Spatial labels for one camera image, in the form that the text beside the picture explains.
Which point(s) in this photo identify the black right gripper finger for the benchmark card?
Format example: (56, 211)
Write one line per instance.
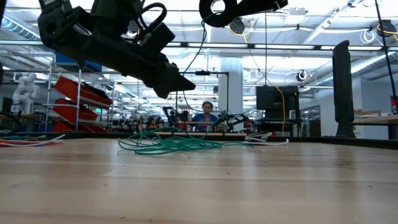
(258, 4)

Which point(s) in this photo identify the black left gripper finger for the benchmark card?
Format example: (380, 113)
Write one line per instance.
(174, 82)

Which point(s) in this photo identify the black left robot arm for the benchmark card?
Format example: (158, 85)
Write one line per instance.
(62, 25)

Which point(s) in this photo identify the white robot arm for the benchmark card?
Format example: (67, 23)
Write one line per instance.
(26, 90)

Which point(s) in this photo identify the black background robot arm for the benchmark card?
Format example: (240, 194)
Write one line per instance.
(234, 119)
(171, 113)

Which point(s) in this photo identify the blue plastic bin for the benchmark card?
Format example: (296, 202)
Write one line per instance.
(93, 66)

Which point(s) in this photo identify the person behind robot station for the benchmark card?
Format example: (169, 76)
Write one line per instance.
(205, 116)

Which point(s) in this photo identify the long ceiling light strip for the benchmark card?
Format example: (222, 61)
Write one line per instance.
(280, 46)

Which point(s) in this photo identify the metal shelving rack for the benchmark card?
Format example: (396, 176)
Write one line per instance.
(78, 93)

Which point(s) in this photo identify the red slanted shelf bin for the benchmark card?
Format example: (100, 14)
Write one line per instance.
(71, 88)
(68, 112)
(60, 127)

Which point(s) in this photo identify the white building column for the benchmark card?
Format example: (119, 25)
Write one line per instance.
(234, 99)

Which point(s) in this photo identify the thin black pole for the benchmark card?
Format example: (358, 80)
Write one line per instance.
(388, 62)

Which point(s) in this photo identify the wooden top work desk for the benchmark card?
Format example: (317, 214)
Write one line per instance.
(376, 119)

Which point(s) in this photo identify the red fire extinguisher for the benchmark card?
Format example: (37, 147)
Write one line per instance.
(394, 107)

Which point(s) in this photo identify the black camera gantry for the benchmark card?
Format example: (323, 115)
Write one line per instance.
(202, 73)

